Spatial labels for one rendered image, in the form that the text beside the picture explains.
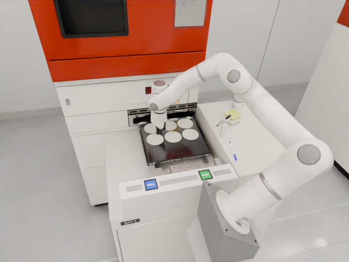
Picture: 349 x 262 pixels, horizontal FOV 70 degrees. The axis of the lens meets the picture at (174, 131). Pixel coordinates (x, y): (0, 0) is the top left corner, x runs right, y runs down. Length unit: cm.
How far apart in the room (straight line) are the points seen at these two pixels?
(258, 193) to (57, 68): 106
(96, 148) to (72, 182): 83
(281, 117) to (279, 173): 20
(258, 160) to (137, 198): 62
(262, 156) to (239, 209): 45
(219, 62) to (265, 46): 248
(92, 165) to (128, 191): 75
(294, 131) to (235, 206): 35
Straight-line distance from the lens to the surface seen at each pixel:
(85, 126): 161
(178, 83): 121
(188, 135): 147
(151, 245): 150
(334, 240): 248
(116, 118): 158
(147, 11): 127
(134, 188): 113
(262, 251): 122
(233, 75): 100
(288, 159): 90
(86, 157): 178
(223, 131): 136
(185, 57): 140
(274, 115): 98
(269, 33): 355
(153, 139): 144
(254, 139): 144
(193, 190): 117
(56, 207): 238
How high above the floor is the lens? 186
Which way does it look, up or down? 40 degrees down
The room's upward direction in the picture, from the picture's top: 3 degrees clockwise
